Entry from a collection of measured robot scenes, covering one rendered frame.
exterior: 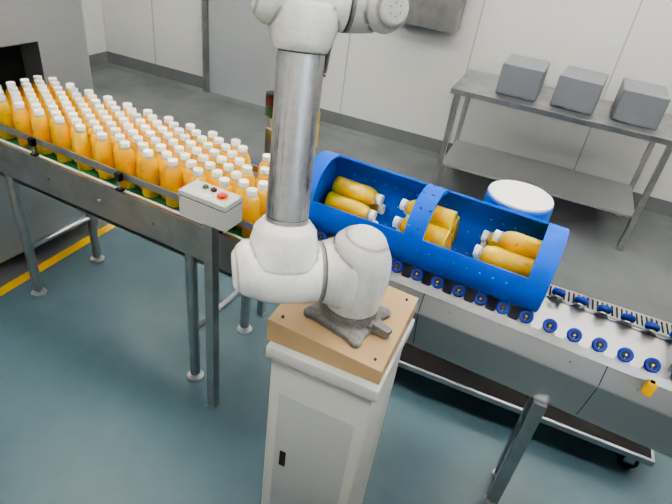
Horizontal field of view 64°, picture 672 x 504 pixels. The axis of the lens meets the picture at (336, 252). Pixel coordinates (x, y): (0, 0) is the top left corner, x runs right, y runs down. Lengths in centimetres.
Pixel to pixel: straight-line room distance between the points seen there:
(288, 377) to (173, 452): 107
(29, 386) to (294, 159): 198
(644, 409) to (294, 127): 136
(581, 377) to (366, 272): 88
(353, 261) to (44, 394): 186
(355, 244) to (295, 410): 55
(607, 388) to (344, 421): 84
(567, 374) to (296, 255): 102
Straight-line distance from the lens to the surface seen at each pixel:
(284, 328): 140
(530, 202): 238
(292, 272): 123
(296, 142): 117
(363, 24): 118
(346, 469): 166
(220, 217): 185
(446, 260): 174
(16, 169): 286
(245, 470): 240
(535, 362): 187
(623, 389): 190
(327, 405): 150
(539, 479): 268
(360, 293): 130
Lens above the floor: 200
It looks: 34 degrees down
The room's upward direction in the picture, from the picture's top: 8 degrees clockwise
